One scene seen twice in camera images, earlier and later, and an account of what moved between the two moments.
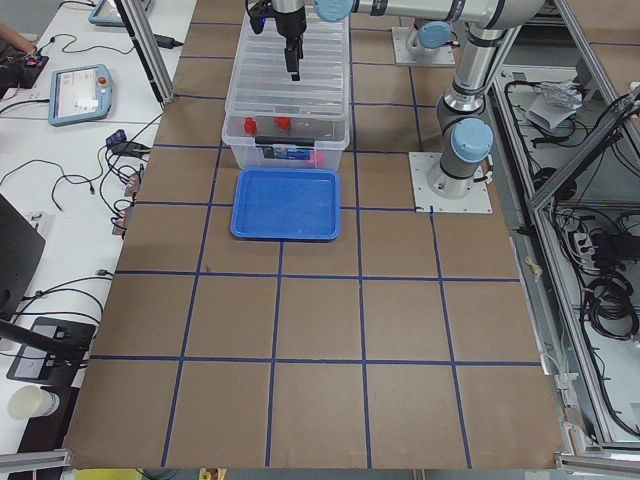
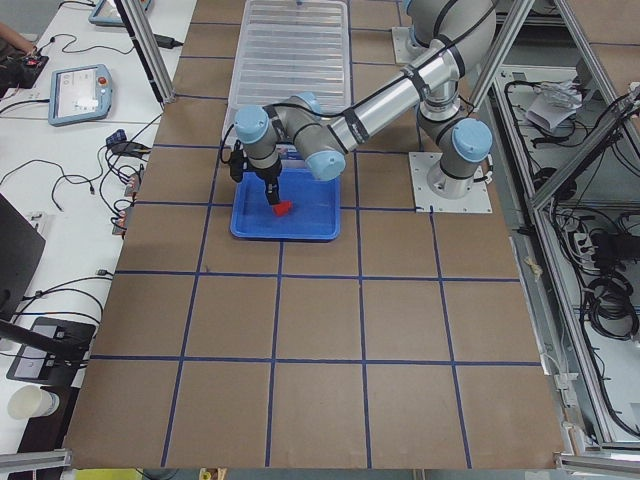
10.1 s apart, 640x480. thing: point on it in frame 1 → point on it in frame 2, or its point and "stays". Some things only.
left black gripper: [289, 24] → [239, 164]
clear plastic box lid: [259, 85] stays
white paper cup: [31, 401] stays
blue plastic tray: [286, 204] stays
